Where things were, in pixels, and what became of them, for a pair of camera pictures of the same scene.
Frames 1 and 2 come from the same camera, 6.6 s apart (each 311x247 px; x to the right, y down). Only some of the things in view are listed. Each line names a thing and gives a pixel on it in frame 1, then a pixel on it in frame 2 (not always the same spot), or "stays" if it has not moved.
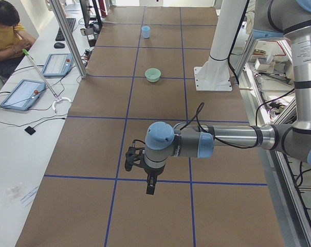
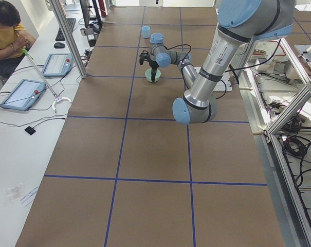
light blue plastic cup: x=146 y=31 stays
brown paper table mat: x=143 y=70 stays
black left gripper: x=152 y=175 -> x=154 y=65
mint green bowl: x=152 y=74 stays
